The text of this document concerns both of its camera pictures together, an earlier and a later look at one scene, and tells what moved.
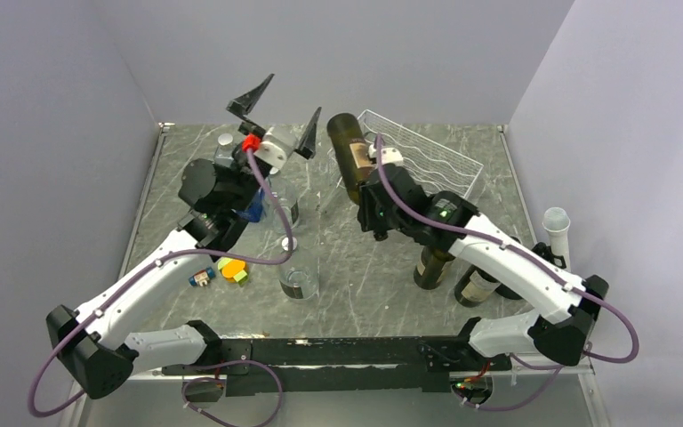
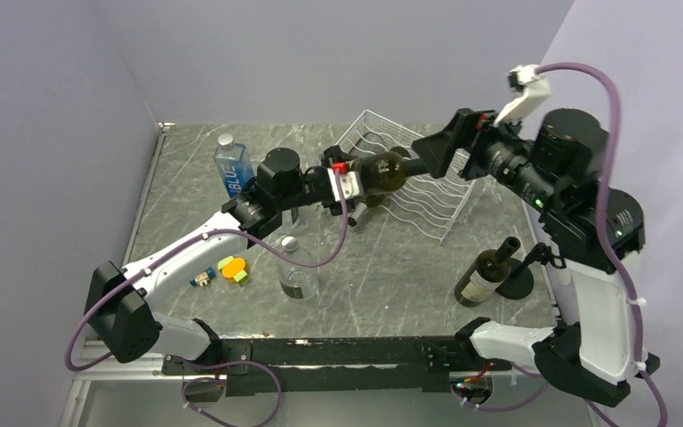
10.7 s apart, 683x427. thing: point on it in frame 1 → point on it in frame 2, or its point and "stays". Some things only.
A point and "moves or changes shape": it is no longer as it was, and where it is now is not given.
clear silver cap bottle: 299,277 stays
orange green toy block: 234,270 stays
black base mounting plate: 412,362 stays
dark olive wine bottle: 352,151 moves or changes shape
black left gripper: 244,106 → 336,208
